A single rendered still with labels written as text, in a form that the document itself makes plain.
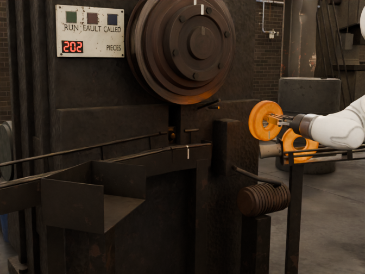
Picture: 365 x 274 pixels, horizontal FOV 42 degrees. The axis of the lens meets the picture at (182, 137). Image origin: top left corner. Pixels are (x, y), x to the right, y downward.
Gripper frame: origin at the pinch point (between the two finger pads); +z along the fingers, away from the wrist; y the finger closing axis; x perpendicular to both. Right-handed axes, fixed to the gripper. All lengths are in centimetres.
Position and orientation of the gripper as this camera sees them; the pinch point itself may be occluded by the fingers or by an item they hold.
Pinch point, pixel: (266, 116)
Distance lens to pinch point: 183.8
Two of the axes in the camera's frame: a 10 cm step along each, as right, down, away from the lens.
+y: 8.4, -0.8, 5.4
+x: 0.4, -9.8, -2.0
